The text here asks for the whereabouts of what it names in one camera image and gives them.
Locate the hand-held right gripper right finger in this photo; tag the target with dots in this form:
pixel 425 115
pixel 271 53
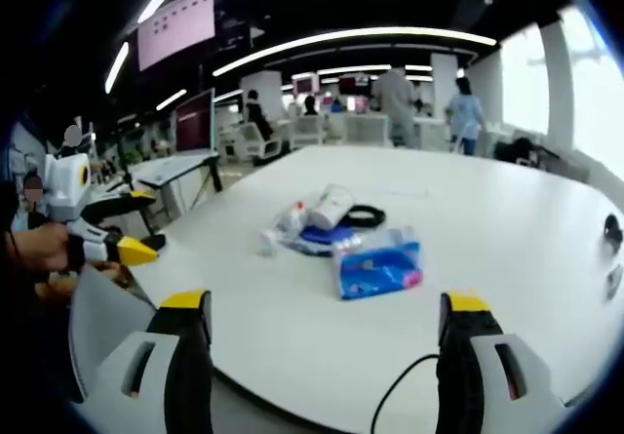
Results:
pixel 482 375

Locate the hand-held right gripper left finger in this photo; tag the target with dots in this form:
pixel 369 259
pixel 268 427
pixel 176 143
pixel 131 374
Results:
pixel 166 370

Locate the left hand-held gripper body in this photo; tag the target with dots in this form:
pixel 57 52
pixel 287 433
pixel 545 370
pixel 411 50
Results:
pixel 66 187

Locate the blue tissue packet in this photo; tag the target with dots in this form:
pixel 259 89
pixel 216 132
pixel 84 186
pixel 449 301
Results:
pixel 376 267

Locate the clear plastic bottle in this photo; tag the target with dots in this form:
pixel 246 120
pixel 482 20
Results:
pixel 285 229

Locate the dark blue plastic bag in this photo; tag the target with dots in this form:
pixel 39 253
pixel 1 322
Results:
pixel 319 240

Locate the white bottle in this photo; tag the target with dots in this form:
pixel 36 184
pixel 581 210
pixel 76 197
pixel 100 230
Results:
pixel 330 206

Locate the person's left hand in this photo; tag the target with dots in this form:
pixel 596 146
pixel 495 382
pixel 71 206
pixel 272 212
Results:
pixel 41 251

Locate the white side desk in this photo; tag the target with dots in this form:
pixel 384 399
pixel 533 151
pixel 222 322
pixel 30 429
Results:
pixel 168 170

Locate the grey chair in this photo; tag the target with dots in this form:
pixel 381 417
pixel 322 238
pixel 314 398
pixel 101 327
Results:
pixel 105 322

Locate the red monitor screen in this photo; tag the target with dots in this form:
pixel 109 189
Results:
pixel 194 123

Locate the white office chair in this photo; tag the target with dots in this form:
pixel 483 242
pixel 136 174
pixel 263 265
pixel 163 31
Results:
pixel 256 144

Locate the white table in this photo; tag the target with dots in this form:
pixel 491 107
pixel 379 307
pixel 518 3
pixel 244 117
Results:
pixel 370 268

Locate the grey table socket cover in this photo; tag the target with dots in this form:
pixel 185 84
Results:
pixel 614 280

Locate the pink ceiling screen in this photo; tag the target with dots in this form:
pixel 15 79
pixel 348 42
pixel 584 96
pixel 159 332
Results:
pixel 175 27

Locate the black table socket cover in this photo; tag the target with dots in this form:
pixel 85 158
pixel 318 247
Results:
pixel 612 230

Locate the long ceiling light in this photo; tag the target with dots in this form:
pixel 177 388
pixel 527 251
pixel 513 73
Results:
pixel 351 43

